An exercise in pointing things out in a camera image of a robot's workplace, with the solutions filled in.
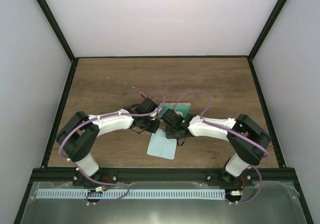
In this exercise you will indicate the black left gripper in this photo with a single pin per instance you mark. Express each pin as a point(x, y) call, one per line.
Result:
point(154, 128)

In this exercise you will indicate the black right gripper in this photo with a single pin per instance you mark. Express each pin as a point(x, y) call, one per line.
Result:
point(169, 135)

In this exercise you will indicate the light blue cleaning cloth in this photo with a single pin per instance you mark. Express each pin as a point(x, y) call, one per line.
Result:
point(160, 146)

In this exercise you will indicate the pink sunglasses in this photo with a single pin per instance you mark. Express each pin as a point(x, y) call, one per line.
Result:
point(143, 95)

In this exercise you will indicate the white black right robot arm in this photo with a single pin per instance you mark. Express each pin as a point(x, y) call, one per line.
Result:
point(246, 137)

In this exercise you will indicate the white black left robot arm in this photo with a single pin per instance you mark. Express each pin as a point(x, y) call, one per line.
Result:
point(77, 137)

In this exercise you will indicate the metal front plate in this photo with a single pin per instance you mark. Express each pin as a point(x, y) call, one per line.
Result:
point(267, 202)

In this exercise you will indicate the light blue slotted strip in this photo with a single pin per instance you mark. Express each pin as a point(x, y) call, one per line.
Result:
point(207, 194)

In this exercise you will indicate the black enclosure frame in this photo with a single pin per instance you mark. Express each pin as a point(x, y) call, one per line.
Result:
point(38, 71)

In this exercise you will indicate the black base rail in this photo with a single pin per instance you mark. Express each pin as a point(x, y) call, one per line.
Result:
point(213, 177)

